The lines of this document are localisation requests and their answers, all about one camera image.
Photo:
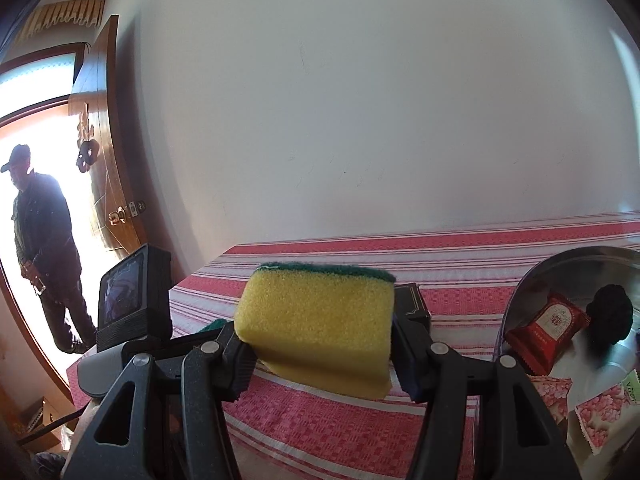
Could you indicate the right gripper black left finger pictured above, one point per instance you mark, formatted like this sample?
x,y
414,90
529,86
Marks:
x,y
160,408

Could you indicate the green yellow sponge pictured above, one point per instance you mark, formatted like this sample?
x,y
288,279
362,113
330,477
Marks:
x,y
215,327
324,326

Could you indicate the cream pink snack packet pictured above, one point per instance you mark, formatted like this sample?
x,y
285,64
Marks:
x,y
604,416

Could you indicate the red snack packet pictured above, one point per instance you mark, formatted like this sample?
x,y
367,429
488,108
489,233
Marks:
x,y
541,341

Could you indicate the black yarn ball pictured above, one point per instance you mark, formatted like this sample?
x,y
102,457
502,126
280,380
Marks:
x,y
611,313

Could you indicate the black gold gift box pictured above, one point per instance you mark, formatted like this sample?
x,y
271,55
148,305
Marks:
x,y
410,304

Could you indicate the blue round metal tin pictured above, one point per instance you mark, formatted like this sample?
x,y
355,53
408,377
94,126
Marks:
x,y
577,275

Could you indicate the white snack packet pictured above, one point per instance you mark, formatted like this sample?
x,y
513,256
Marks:
x,y
554,392

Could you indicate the green tissue pack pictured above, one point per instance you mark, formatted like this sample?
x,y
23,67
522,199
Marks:
x,y
631,387

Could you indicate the brass door knob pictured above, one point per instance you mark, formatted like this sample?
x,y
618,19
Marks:
x,y
122,215

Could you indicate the person in dark clothes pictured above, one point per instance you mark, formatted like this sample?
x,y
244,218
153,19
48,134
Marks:
x,y
47,253

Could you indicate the red white striped tablecloth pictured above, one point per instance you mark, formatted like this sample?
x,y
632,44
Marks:
x,y
283,430

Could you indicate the wooden door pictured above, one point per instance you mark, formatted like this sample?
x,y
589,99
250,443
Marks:
x,y
110,183

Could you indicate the door hanging ornament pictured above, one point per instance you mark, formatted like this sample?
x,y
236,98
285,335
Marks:
x,y
87,141

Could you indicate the yellow curtain valance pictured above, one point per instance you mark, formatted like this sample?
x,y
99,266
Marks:
x,y
85,13

